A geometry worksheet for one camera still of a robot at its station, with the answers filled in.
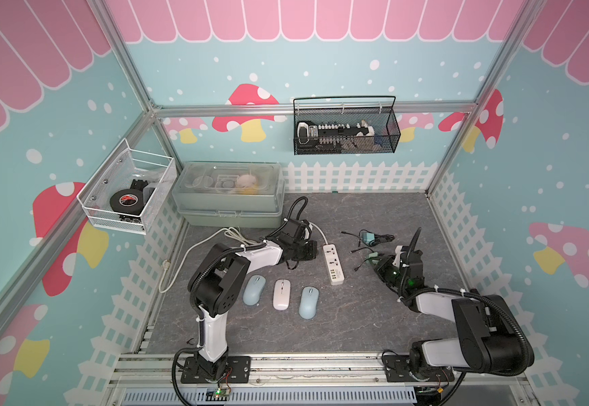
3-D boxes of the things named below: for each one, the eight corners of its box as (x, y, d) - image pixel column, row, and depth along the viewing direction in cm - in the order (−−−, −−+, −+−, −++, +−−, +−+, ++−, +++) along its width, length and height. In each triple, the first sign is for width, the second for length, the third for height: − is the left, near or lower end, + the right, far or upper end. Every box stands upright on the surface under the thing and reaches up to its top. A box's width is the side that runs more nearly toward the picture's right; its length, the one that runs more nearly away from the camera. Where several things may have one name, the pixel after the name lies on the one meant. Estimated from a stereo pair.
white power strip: (331, 285, 93) (331, 282, 90) (322, 248, 103) (323, 244, 101) (344, 283, 93) (345, 280, 91) (335, 246, 103) (336, 243, 101)
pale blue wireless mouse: (297, 317, 86) (297, 314, 83) (303, 288, 93) (303, 284, 90) (315, 321, 85) (315, 318, 83) (319, 291, 92) (320, 288, 89)
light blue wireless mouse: (241, 303, 89) (239, 300, 86) (253, 276, 95) (252, 272, 93) (256, 307, 88) (255, 305, 85) (267, 279, 94) (266, 276, 92)
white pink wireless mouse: (273, 310, 88) (272, 307, 86) (275, 282, 94) (274, 279, 92) (290, 309, 88) (289, 307, 86) (290, 282, 94) (290, 279, 92)
